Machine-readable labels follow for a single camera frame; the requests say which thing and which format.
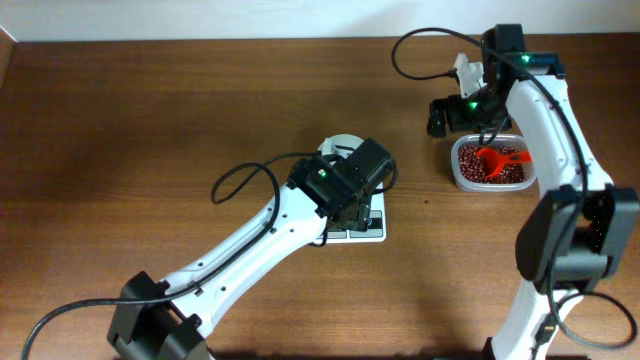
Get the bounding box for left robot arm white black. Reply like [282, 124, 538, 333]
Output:
[107, 138, 398, 360]

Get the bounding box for white round bowl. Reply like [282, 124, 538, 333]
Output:
[328, 134, 363, 158]

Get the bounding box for red adzuki beans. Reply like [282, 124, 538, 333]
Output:
[458, 145, 526, 184]

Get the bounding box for clear plastic container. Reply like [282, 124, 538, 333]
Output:
[450, 134, 536, 192]

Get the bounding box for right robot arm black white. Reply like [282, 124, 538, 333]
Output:
[427, 24, 639, 359]

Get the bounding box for white digital kitchen scale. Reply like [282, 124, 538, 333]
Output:
[326, 194, 387, 245]

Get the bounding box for orange measuring scoop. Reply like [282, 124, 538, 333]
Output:
[476, 147, 532, 179]

